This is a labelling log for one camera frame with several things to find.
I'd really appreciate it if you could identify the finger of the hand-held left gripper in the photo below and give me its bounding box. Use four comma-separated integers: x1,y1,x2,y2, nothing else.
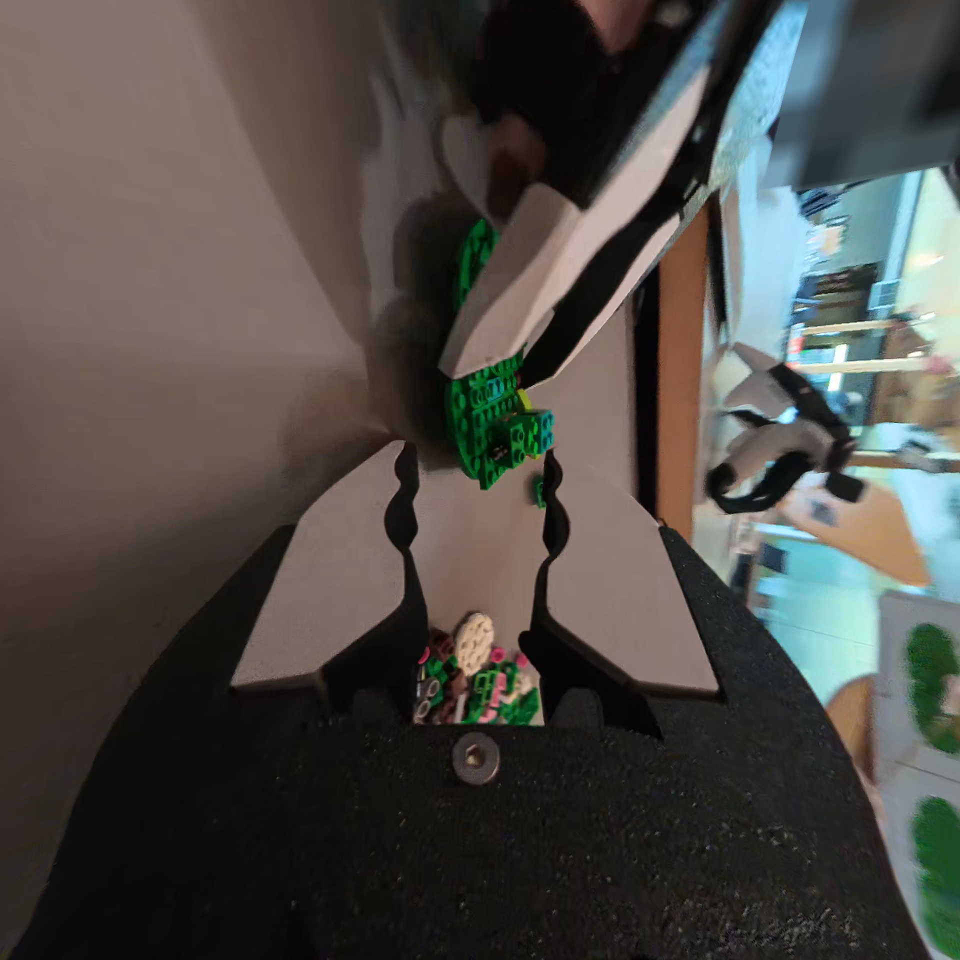
523,186,711,381
437,73,711,378

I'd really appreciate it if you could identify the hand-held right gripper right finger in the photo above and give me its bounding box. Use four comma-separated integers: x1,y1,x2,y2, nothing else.
517,450,728,723

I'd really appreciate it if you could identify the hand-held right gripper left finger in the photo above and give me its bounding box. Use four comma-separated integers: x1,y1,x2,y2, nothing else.
229,440,431,723

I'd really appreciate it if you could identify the green lego base plate build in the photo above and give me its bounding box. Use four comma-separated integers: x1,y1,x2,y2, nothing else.
441,216,558,491

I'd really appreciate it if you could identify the white round lego plate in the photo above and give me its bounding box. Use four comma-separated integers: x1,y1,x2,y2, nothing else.
453,612,497,677

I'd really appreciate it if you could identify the pile of green lego pieces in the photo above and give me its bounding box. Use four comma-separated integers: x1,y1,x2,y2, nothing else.
411,610,543,728

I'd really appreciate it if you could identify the open lego instruction booklet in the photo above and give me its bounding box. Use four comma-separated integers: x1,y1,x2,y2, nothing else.
873,591,960,960

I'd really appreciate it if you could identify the person's left hand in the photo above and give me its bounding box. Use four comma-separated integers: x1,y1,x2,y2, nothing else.
483,135,549,222

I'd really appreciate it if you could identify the grey adjoining table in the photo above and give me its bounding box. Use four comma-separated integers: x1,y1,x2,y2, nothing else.
633,187,744,545

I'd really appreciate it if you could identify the wooden board stand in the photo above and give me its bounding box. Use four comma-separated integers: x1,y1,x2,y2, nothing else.
823,673,880,783

